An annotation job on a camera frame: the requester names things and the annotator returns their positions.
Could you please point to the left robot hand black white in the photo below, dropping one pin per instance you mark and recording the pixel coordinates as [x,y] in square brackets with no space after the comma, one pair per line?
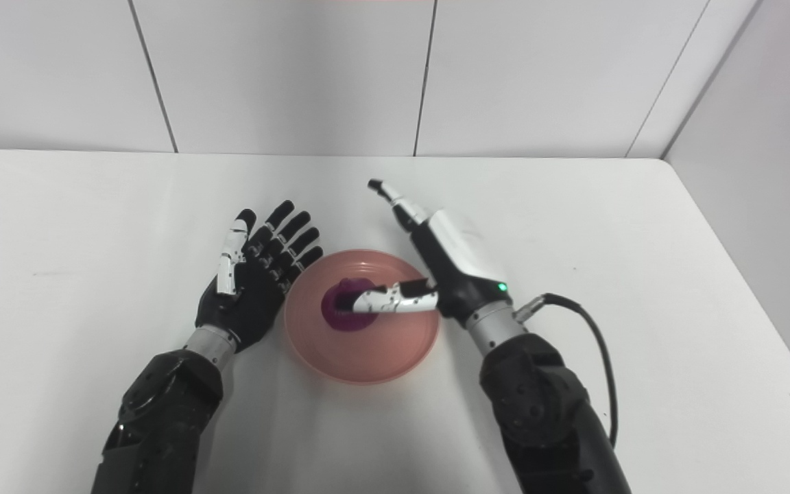
[254,291]

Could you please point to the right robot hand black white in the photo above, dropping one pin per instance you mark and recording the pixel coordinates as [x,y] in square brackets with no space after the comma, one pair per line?
[450,267]

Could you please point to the purple red onion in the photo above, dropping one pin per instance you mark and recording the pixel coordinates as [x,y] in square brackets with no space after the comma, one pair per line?
[347,317]

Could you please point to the pink round plate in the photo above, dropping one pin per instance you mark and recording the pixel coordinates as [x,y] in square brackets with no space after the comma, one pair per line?
[361,315]

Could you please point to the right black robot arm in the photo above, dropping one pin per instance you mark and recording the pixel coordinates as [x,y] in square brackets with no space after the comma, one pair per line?
[539,405]

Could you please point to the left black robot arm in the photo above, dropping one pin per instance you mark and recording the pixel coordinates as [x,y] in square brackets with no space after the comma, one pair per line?
[165,418]

